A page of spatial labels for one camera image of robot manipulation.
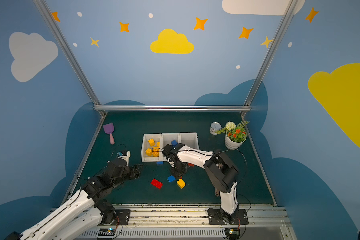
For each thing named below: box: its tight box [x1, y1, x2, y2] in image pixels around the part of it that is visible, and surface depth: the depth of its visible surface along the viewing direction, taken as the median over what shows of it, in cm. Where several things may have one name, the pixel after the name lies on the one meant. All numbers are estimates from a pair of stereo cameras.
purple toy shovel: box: [103, 122, 115, 145], surface depth 113 cm
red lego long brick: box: [151, 178, 164, 190], surface depth 86 cm
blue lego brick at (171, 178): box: [167, 175, 176, 183], surface depth 88 cm
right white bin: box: [179, 132, 200, 150], surface depth 103 cm
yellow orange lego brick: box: [152, 151, 160, 157], surface depth 96 cm
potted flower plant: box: [216, 120, 250, 149], surface depth 95 cm
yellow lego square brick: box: [145, 148, 153, 157], surface depth 97 cm
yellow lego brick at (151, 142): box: [148, 138, 155, 147], surface depth 103 cm
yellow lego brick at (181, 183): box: [176, 178, 186, 189], surface depth 86 cm
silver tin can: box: [210, 121, 222, 135], surface depth 110 cm
